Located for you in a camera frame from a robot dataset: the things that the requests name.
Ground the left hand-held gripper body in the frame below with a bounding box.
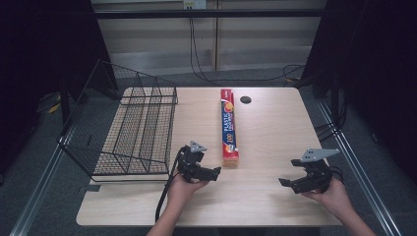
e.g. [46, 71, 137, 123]
[177, 141, 209, 183]

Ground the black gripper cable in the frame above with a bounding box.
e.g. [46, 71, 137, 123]
[154, 148, 185, 224]
[328, 165, 346, 189]

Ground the yellow floor object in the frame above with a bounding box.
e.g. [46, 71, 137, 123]
[47, 93, 63, 115]

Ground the bundle of black floor cables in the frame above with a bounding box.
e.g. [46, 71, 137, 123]
[314, 94, 349, 143]

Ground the person's right hand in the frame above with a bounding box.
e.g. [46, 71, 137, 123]
[301, 177, 356, 218]

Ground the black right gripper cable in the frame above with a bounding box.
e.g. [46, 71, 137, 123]
[328, 165, 346, 189]

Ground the person's left hand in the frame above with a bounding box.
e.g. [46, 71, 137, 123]
[166, 172, 209, 210]

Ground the black wire basket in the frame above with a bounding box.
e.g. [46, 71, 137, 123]
[56, 58, 180, 183]

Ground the metal floor rail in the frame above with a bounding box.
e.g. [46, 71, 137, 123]
[316, 99, 402, 236]
[9, 131, 75, 236]

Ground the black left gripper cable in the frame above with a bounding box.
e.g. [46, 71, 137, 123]
[154, 148, 185, 224]

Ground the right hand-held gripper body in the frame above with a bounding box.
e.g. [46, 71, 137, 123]
[290, 147, 342, 195]

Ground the black curtain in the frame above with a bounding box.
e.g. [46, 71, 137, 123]
[294, 0, 417, 185]
[0, 0, 120, 185]

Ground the white wall socket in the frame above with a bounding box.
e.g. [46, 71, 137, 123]
[182, 0, 208, 11]

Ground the black hanging cable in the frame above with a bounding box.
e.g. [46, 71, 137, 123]
[188, 17, 308, 89]

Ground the red plastic wrap box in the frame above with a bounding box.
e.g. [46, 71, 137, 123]
[219, 88, 241, 169]

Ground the black horizontal bar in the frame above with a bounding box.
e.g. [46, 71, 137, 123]
[93, 9, 327, 20]

